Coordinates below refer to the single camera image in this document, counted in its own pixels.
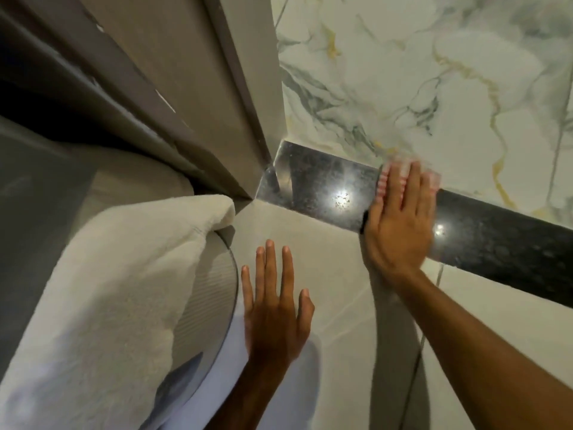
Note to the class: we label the person's left hand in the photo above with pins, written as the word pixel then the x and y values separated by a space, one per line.
pixel 271 326

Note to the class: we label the person's left middle finger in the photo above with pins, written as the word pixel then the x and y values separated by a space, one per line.
pixel 271 268

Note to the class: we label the person's left thumb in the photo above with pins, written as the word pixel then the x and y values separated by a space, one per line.
pixel 307 308

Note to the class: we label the white fluffy towel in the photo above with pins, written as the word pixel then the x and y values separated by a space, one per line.
pixel 112 286

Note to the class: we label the person's right fingers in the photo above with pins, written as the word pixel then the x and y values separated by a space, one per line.
pixel 409 188

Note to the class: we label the person's right forearm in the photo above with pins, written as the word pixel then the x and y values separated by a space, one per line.
pixel 470 353

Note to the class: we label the person's left little finger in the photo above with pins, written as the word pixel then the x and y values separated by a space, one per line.
pixel 247 286

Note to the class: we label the pink striped cleaning sponge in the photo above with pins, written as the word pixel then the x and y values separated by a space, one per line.
pixel 382 187

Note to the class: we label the person's right hand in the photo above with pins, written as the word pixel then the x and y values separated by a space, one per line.
pixel 396 237

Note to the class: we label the black granite ledge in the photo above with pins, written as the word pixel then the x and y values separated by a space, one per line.
pixel 492 248

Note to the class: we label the white cloth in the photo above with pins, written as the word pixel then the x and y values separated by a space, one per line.
pixel 293 389

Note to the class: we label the person's left forearm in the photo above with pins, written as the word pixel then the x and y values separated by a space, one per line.
pixel 253 398

